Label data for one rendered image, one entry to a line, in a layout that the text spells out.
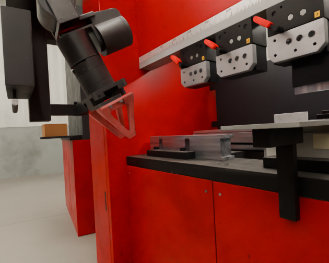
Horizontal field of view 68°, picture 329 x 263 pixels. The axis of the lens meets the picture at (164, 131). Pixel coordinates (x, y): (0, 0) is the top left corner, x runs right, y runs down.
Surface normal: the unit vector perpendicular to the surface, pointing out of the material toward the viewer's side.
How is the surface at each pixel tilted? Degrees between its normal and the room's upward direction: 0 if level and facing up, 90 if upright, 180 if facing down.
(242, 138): 90
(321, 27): 90
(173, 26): 90
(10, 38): 90
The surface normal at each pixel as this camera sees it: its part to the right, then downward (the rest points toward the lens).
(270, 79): -0.81, 0.05
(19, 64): 0.52, -0.03
